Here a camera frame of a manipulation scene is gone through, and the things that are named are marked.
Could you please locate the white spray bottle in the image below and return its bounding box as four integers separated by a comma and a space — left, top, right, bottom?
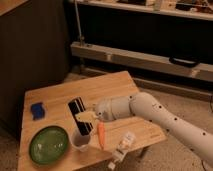
108, 132, 136, 171

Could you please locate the metal pole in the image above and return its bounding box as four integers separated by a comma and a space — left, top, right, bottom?
74, 0, 84, 46

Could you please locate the grey metal beam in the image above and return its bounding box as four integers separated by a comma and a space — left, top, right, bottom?
70, 42, 213, 82

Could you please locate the orange carrot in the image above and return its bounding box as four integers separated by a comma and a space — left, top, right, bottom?
97, 122, 105, 149

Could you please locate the green plate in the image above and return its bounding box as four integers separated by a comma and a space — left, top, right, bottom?
28, 126, 69, 165

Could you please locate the white ceramic cup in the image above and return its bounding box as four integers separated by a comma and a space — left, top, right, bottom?
70, 129, 91, 152

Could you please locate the wooden table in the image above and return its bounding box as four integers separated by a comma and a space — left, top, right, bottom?
18, 71, 165, 171

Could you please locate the black handle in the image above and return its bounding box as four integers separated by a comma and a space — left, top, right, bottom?
169, 57, 200, 68

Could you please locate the blue sponge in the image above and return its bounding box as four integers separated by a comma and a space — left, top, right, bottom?
31, 102, 45, 120

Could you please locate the black striped eraser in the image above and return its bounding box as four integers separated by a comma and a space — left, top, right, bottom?
68, 97, 93, 136

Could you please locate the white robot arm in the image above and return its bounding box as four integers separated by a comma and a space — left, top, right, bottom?
74, 92, 213, 167

